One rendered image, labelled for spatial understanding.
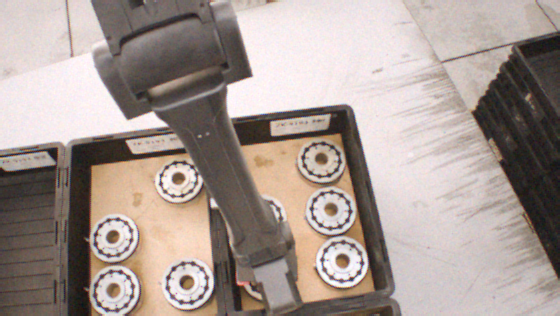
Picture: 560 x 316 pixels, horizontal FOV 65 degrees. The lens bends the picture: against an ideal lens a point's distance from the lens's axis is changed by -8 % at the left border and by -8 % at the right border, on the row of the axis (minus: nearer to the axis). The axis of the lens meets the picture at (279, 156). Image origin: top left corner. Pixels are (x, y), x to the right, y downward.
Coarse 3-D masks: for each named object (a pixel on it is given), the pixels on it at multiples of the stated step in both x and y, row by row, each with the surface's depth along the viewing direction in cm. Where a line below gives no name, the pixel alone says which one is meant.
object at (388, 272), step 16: (272, 112) 98; (288, 112) 98; (304, 112) 99; (320, 112) 98; (352, 112) 98; (352, 128) 96; (368, 176) 92; (368, 192) 91; (224, 224) 87; (224, 240) 86; (384, 240) 86; (224, 256) 85; (384, 256) 86; (224, 272) 84; (384, 272) 84; (224, 288) 82; (304, 304) 81; (320, 304) 81; (336, 304) 81
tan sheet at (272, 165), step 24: (264, 144) 106; (288, 144) 106; (264, 168) 103; (288, 168) 103; (264, 192) 101; (288, 192) 101; (312, 192) 101; (288, 216) 99; (312, 240) 96; (360, 240) 96; (312, 264) 94; (336, 264) 94; (240, 288) 92; (312, 288) 92; (360, 288) 92
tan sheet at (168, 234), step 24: (96, 168) 103; (120, 168) 103; (144, 168) 103; (96, 192) 101; (120, 192) 101; (144, 192) 101; (96, 216) 98; (144, 216) 99; (168, 216) 99; (192, 216) 99; (144, 240) 96; (168, 240) 96; (192, 240) 96; (96, 264) 94; (144, 264) 94; (168, 264) 94; (120, 288) 92; (144, 288) 92; (96, 312) 90; (144, 312) 90; (168, 312) 90; (192, 312) 90; (216, 312) 90
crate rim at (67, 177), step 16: (160, 128) 96; (80, 144) 95; (64, 160) 93; (64, 176) 92; (64, 192) 90; (208, 192) 90; (64, 208) 89; (208, 208) 89; (64, 224) 87; (64, 240) 86; (64, 256) 84; (64, 272) 83; (64, 288) 83; (64, 304) 81; (224, 304) 81
